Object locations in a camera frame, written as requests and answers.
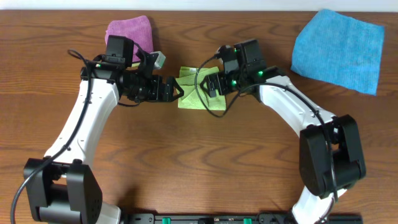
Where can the blue cloth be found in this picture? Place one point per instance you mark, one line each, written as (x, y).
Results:
(340, 50)

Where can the green microfiber cloth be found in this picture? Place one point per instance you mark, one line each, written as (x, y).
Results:
(190, 99)

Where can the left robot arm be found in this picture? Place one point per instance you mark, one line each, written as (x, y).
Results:
(61, 186)

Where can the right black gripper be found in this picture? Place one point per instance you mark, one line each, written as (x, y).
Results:
(219, 78)

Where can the folded purple cloth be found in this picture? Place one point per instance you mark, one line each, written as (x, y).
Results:
(137, 29)

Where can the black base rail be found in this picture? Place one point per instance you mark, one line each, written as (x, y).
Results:
(262, 218)

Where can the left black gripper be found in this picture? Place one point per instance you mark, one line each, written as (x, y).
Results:
(158, 91)

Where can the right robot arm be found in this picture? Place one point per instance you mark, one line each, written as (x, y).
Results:
(331, 158)

